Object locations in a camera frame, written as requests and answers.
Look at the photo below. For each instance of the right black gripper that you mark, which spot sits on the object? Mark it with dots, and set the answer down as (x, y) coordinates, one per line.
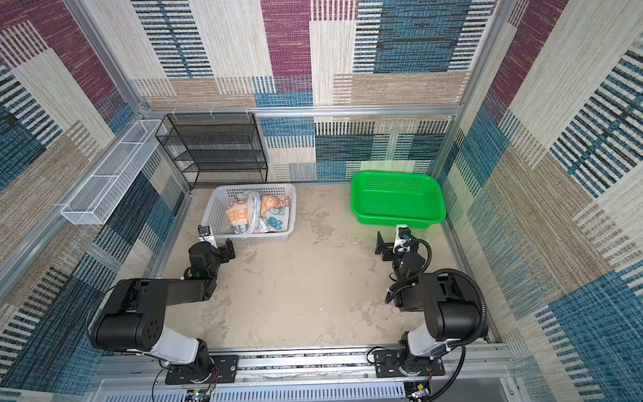
(383, 246)

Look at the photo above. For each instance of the blue bunny pattern towel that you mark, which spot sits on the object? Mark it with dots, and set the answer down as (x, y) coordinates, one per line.
(274, 220)

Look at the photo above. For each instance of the green plastic basket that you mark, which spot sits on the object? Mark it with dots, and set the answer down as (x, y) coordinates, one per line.
(392, 198)

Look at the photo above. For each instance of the white plastic laundry basket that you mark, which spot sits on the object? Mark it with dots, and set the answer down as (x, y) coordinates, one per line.
(216, 217)

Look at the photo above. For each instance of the black wire shelf rack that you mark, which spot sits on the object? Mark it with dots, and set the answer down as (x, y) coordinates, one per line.
(212, 149)

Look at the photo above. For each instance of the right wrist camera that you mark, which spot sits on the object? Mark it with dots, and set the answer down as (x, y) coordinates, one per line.
(403, 239)

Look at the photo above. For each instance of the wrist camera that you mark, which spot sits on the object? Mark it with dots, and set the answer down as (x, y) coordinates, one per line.
(205, 235)
(403, 239)

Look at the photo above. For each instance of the white wire mesh tray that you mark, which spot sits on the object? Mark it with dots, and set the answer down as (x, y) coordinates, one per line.
(98, 197)

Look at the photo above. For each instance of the orange blue lettered towel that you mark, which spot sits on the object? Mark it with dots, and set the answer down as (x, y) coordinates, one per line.
(245, 210)

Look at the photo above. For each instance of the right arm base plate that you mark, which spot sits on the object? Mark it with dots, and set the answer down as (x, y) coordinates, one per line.
(391, 363)

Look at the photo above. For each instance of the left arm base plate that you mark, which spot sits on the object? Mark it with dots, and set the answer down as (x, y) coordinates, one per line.
(220, 369)

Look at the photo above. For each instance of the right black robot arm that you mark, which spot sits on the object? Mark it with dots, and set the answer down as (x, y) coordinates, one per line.
(453, 306)

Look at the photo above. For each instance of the aluminium front rail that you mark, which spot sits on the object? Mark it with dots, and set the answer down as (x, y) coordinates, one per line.
(485, 372)

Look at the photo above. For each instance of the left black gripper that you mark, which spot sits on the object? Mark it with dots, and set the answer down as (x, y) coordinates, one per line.
(223, 251)

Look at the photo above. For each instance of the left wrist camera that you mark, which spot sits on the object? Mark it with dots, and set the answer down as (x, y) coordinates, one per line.
(205, 235)

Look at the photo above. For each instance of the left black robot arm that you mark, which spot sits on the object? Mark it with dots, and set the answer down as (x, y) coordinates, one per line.
(133, 317)

